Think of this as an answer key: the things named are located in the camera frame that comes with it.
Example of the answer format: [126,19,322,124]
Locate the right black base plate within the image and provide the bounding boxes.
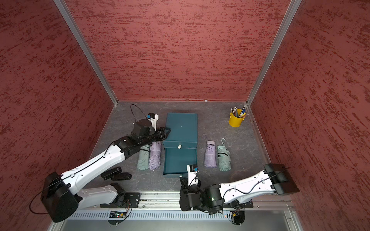
[216,196,253,210]

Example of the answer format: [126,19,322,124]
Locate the lilac umbrella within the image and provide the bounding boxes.
[202,134,217,168]
[149,141,162,170]

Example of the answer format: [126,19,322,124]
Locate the pens in cup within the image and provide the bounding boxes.
[231,106,249,118]

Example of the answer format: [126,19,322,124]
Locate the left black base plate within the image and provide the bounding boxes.
[100,193,141,209]

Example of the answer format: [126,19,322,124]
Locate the sage green umbrella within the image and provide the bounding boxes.
[137,145,150,171]
[217,138,231,171]

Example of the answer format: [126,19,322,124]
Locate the aluminium corner post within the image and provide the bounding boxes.
[247,0,302,108]
[54,0,119,106]

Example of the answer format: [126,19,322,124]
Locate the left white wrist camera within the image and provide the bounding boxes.
[146,113,159,130]

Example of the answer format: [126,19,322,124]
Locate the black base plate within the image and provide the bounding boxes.
[100,193,141,209]
[216,196,253,210]

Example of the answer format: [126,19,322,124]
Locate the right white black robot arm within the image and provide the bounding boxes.
[179,164,300,215]

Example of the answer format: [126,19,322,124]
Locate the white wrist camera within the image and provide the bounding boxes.
[146,113,159,130]
[187,164,199,186]

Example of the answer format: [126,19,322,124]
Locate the right sage green umbrella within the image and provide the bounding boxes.
[217,138,231,171]

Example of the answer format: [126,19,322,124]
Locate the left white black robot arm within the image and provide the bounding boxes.
[40,119,171,223]

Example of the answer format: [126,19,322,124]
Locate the aluminium front rail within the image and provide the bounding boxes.
[59,190,295,211]

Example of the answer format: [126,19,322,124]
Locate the left sage green umbrella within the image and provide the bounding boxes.
[137,145,150,171]

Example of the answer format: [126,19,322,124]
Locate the right lilac umbrella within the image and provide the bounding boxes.
[202,134,217,168]

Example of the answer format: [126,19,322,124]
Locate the right aluminium corner post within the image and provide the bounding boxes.
[247,0,302,108]

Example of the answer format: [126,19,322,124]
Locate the black block near left base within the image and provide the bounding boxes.
[101,167,122,180]

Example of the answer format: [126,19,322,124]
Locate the left aluminium corner post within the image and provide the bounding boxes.
[54,0,119,106]

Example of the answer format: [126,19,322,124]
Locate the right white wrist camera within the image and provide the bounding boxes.
[187,164,199,186]

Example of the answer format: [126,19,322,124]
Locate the left lilac umbrella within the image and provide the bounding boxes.
[149,141,162,170]

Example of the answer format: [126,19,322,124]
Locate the yellow pen cup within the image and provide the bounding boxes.
[228,113,247,128]

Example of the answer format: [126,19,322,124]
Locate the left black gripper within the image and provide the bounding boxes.
[140,127,171,147]

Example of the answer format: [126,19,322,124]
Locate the teal three-drawer cabinet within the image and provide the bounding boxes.
[163,113,198,178]

